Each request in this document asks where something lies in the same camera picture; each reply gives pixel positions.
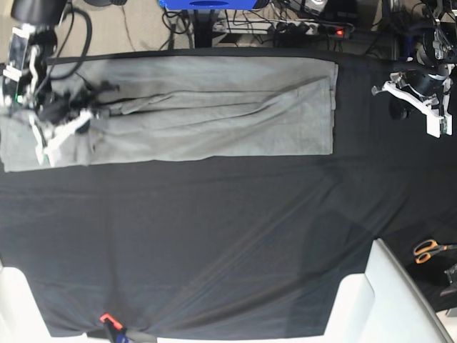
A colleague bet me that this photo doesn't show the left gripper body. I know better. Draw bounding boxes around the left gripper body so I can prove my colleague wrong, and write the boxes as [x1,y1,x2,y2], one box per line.
[371,69,453,136]

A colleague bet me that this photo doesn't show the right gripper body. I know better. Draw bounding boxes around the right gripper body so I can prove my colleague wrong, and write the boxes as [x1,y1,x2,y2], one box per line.
[30,92,107,166]

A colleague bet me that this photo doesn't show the grey T-shirt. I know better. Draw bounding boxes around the grey T-shirt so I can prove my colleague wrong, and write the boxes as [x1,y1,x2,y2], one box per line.
[1,56,338,172]

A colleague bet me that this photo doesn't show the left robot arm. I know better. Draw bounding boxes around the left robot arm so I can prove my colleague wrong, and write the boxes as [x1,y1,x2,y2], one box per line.
[371,1,456,138]

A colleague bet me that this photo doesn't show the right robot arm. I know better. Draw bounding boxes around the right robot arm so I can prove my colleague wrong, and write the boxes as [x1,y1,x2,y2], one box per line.
[1,1,117,167]

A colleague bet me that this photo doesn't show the blue box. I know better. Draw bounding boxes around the blue box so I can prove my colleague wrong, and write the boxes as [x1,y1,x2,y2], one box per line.
[158,0,256,11]

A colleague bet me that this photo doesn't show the black power strip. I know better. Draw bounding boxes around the black power strip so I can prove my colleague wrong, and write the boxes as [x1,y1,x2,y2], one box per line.
[274,20,355,39]

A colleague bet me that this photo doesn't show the black device right edge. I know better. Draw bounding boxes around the black device right edge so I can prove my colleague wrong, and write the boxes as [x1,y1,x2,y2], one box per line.
[440,264,457,297]

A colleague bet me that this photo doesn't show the white furniture right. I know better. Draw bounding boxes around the white furniture right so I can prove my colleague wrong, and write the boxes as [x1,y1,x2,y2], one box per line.
[323,239,453,343]

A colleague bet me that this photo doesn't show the white furniture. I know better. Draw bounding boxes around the white furniture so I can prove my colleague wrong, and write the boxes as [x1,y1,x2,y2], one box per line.
[1,266,88,342]
[323,239,453,343]

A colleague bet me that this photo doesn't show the black table cloth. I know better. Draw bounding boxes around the black table cloth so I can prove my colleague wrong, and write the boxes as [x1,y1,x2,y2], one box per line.
[1,48,456,339]

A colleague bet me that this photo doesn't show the white furniture left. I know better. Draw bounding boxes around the white furniture left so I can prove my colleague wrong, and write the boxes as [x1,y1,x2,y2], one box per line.
[1,266,88,342]

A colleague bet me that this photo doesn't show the red blue clamp bottom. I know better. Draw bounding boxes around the red blue clamp bottom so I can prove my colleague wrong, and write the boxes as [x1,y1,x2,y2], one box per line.
[99,313,130,343]

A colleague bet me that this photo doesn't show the blue clamp handle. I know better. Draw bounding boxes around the blue clamp handle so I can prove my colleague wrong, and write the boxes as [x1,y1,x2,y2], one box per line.
[398,25,414,61]

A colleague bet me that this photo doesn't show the black table stand post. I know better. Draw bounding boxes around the black table stand post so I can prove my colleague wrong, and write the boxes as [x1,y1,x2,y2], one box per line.
[190,9,218,49]

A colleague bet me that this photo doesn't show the orange handled scissors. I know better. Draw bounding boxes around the orange handled scissors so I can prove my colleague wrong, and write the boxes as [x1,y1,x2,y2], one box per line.
[413,239,456,264]

